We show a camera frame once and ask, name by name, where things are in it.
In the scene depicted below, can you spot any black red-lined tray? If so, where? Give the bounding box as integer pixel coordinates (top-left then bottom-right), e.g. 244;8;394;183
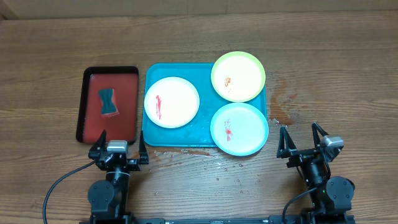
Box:
75;66;139;144

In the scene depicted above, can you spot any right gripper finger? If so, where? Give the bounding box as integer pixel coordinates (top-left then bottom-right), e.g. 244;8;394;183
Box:
312;122;328;148
277;126;297;153

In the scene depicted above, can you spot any teal plastic tray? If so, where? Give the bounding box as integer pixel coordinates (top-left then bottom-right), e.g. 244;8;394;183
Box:
142;63;229;147

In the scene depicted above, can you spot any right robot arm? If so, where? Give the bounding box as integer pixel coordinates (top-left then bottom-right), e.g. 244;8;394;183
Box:
277;122;355;223

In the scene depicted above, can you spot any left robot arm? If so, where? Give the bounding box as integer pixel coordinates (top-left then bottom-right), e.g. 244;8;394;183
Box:
88;131;149;223

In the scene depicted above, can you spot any white plate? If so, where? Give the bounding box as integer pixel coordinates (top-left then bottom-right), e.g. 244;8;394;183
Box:
144;77;200;128

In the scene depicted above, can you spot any light blue plate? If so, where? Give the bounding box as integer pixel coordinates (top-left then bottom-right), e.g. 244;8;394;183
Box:
210;103;269;157

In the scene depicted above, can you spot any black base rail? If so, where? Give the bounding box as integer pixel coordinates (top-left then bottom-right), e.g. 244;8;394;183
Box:
79;214;356;224

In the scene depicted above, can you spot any yellow-green plate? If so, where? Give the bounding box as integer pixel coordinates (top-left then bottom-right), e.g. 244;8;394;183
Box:
211;51;266;102

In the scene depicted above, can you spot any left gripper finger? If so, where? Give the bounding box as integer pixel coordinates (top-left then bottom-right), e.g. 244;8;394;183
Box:
139;131;149;162
89;129;106;153

